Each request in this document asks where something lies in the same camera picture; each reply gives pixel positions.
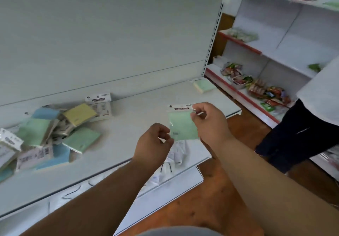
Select person's right hand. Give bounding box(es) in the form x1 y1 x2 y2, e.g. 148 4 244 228
190 102 235 150

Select person's left hand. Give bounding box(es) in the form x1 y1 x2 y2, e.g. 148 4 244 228
132 123 175 171

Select green sponge packet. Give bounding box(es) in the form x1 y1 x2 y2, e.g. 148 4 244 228
166 103 200 142
189 78 216 94

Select person's right forearm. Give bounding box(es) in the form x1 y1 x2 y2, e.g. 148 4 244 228
204 137 339 236

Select person's left forearm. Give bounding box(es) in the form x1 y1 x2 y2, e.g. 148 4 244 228
20 157 166 236

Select white tray of snack packs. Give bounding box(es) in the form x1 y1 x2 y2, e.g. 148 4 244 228
232 75 252 90

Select snack packs with green tops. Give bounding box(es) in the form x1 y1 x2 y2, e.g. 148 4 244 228
220 62 244 77

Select heap of colourful snack packs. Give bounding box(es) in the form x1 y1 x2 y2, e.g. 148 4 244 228
246 78 292 112

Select person's grey shirt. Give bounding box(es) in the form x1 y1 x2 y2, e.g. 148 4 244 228
136 226 224 236

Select green and white wrapped packs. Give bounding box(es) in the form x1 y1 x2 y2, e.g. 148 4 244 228
227 27 259 43

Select white red-edged shelf unit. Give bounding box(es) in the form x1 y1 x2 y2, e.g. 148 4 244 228
205 0 339 182

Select white store shelf unit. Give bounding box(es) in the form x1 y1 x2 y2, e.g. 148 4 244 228
0 0 327 236

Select pile of pastel sponge packets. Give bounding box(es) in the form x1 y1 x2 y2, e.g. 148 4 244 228
0 93 113 183

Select green leafy packet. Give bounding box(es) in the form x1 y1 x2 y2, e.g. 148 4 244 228
308 63 325 73

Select white packets with black cables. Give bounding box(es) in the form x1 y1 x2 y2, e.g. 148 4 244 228
143 141 192 192

